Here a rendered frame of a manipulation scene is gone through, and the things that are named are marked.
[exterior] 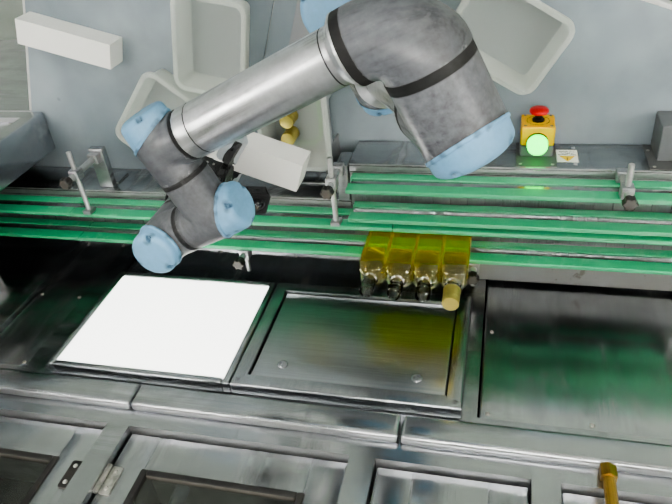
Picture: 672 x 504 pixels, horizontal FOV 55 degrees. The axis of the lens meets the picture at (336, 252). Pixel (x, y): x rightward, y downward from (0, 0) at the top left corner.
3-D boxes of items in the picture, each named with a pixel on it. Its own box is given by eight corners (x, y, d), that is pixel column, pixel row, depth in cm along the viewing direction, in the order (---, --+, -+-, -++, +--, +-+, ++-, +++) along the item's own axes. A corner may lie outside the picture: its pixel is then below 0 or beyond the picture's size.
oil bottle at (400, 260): (399, 234, 155) (384, 290, 138) (398, 214, 151) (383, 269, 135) (422, 236, 153) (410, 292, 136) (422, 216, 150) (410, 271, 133)
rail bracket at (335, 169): (336, 207, 154) (324, 236, 144) (330, 142, 144) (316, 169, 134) (349, 208, 153) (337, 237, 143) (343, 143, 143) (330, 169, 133)
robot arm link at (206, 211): (203, 176, 89) (147, 203, 94) (249, 238, 94) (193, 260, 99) (224, 150, 95) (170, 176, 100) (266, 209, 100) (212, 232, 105)
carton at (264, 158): (195, 112, 127) (183, 125, 123) (310, 151, 127) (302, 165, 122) (192, 139, 131) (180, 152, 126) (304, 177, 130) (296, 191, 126)
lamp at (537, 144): (525, 151, 141) (525, 157, 139) (527, 132, 139) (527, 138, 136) (547, 152, 140) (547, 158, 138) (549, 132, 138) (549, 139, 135)
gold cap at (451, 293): (464, 294, 131) (462, 308, 127) (448, 299, 132) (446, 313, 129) (455, 281, 129) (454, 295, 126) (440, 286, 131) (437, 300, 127)
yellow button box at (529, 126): (519, 141, 148) (519, 156, 142) (521, 111, 144) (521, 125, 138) (551, 142, 146) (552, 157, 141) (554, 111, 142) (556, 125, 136)
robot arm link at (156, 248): (189, 267, 97) (149, 283, 101) (216, 228, 106) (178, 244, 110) (156, 227, 94) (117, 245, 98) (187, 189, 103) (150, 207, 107)
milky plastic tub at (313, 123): (274, 153, 164) (263, 170, 157) (260, 67, 151) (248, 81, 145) (341, 155, 160) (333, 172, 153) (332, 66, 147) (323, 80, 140)
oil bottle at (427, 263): (423, 235, 153) (411, 291, 136) (423, 215, 150) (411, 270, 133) (447, 237, 152) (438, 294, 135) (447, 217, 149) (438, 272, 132)
